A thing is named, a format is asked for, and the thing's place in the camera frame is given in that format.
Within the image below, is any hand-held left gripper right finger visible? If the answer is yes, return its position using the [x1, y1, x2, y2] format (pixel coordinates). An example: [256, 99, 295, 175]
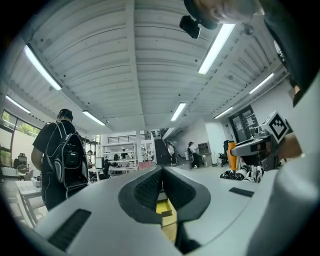
[163, 166, 261, 255]

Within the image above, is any black and yellow tray box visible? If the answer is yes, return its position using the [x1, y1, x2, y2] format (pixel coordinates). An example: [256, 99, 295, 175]
[156, 192, 174, 218]

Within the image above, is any round wooden table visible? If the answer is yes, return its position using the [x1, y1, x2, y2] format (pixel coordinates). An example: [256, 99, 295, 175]
[161, 215, 179, 243]

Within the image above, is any white shelf rack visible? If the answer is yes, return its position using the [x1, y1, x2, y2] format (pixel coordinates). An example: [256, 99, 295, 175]
[99, 141, 139, 174]

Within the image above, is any white work table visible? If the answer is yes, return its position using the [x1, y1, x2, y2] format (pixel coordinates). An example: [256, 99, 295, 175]
[14, 179, 49, 226]

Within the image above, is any black office chair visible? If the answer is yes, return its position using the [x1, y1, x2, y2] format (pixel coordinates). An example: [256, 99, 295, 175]
[217, 139, 230, 168]

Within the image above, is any person's head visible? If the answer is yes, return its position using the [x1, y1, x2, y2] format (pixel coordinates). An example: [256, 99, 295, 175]
[183, 0, 266, 30]

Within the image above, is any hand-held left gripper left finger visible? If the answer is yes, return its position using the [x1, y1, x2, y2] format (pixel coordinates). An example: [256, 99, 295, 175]
[34, 166, 181, 256]

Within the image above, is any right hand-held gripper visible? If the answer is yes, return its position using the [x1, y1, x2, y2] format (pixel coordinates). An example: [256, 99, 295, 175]
[231, 111, 293, 172]

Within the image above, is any grey open cabinet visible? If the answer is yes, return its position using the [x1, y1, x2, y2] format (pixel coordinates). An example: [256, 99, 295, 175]
[197, 141, 212, 166]

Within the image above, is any orange handled tool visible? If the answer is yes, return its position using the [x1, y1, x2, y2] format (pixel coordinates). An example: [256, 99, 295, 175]
[227, 139, 237, 172]

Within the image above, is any black framed window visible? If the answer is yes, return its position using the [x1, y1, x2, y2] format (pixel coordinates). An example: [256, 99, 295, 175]
[0, 109, 42, 166]

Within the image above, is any person's black shirt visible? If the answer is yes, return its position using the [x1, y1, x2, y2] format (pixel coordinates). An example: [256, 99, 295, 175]
[257, 0, 320, 108]

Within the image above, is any black head-worn camera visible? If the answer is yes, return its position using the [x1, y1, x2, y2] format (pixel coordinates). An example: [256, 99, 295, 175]
[179, 15, 201, 40]

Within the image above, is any person's right forearm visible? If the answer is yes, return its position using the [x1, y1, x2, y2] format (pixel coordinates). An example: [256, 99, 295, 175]
[277, 131, 305, 162]

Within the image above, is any long ceiling light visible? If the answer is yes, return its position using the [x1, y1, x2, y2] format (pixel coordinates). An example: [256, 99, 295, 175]
[4, 94, 31, 115]
[198, 23, 237, 75]
[170, 102, 187, 122]
[248, 72, 275, 95]
[23, 44, 63, 91]
[213, 106, 234, 120]
[82, 109, 107, 127]

